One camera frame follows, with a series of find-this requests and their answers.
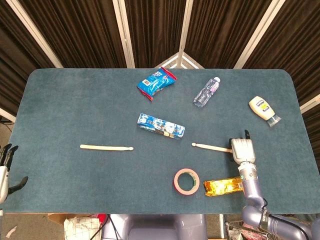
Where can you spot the blue snack bag red edges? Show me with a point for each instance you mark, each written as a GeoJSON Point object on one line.
{"type": "Point", "coordinates": [156, 82]}

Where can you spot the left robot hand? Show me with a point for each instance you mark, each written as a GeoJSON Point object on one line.
{"type": "Point", "coordinates": [3, 180]}

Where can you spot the blue Oreo cookie box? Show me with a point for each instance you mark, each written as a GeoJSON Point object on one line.
{"type": "Point", "coordinates": [160, 125]}

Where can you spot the brown cardboard box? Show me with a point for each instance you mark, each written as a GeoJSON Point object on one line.
{"type": "Point", "coordinates": [58, 218]}

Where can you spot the right lavender robot arm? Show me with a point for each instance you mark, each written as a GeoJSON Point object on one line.
{"type": "Point", "coordinates": [252, 190]}

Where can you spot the clear plastic water bottle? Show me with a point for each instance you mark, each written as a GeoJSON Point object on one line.
{"type": "Point", "coordinates": [206, 93]}

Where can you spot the white checked bag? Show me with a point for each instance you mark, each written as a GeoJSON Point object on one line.
{"type": "Point", "coordinates": [80, 228]}

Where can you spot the teal table mat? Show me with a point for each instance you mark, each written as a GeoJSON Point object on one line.
{"type": "Point", "coordinates": [75, 112]}

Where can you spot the cream mayonnaise squeeze bottle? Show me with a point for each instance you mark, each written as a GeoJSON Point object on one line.
{"type": "Point", "coordinates": [261, 106]}

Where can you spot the white partition frame post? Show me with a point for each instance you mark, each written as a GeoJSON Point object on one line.
{"type": "Point", "coordinates": [186, 25]}
{"type": "Point", "coordinates": [124, 33]}
{"type": "Point", "coordinates": [35, 33]}
{"type": "Point", "coordinates": [6, 115]}
{"type": "Point", "coordinates": [310, 105]}
{"type": "Point", "coordinates": [258, 33]}

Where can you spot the wooden drumstick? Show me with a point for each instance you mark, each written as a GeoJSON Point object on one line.
{"type": "Point", "coordinates": [212, 147]}
{"type": "Point", "coordinates": [105, 147]}

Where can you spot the red tape roll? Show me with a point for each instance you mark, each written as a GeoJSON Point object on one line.
{"type": "Point", "coordinates": [177, 186]}

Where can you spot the gold foil snack pack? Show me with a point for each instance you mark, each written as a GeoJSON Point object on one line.
{"type": "Point", "coordinates": [222, 187]}

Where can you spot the small red item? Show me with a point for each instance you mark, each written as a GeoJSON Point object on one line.
{"type": "Point", "coordinates": [102, 217]}

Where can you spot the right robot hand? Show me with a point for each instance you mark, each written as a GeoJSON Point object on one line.
{"type": "Point", "coordinates": [242, 150]}

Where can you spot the dark brown curtain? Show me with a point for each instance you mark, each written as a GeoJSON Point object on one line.
{"type": "Point", "coordinates": [87, 30]}

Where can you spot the lavender robot torso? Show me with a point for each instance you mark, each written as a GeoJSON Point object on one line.
{"type": "Point", "coordinates": [155, 227]}

